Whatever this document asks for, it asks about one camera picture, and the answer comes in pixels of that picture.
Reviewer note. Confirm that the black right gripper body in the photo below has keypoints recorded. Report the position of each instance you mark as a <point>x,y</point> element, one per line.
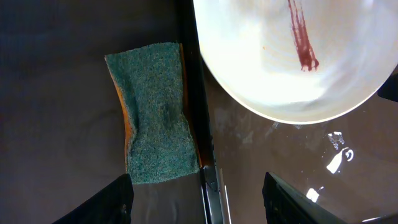
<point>389,90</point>

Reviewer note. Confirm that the large brown tray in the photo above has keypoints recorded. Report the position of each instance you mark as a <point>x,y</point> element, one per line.
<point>348,165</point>

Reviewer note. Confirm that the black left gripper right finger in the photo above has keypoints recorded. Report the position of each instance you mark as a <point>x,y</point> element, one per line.
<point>286,205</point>

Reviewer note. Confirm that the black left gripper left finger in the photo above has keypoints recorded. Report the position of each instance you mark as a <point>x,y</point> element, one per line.
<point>111,205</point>

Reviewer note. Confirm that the cream plate with red stain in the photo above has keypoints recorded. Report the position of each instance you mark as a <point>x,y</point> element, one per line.
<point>298,62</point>

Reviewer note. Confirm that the small black tray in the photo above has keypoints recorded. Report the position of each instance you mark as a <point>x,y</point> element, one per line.
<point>62,124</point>

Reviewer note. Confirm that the orange green sponge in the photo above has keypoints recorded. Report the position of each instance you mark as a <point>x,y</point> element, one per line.
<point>161,146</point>

